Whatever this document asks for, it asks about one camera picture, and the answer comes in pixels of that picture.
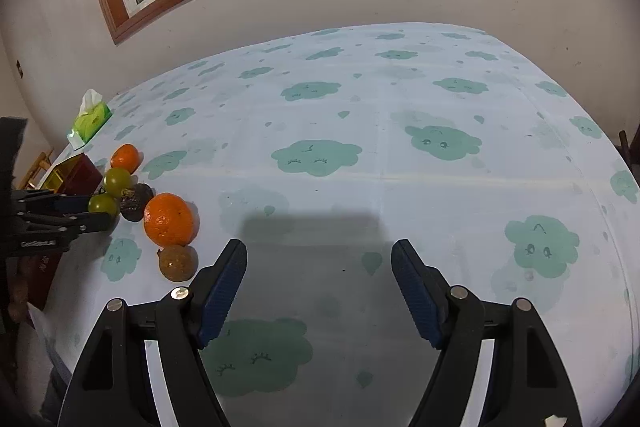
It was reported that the dark purple fruit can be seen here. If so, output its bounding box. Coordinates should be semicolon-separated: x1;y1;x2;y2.
119;183;155;223

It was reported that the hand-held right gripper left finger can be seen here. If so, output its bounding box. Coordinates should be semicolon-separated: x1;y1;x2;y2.
57;239;249;427

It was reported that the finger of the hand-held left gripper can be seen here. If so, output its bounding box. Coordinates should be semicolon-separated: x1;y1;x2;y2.
12;189;97;214
14;212;117;254

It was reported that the red open box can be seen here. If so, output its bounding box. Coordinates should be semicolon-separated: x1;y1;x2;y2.
40;153;104;198

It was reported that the brown wrinkled fruit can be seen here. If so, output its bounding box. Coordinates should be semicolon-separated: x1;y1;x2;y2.
158;244;197;283

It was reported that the small orange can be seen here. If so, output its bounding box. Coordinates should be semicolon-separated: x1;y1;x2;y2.
110;143;139;174

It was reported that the dark wooden chair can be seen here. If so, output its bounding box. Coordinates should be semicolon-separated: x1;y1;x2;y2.
617;129;640;170

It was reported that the green round fruit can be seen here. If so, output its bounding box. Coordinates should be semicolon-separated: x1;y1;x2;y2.
103;167;134;199
88;193;120;216

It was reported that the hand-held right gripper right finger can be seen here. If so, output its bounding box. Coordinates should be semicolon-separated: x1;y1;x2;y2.
390;239;584;427

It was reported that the dark red box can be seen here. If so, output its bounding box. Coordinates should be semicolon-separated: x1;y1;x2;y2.
22;251;64;311

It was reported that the cloud print tablecloth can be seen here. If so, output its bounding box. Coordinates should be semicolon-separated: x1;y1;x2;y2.
15;23;640;427

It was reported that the green tissue pack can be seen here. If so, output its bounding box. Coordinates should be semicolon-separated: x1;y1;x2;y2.
66;89;112;151

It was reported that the large orange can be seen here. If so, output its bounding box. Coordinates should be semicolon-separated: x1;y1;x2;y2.
143;192;195;248

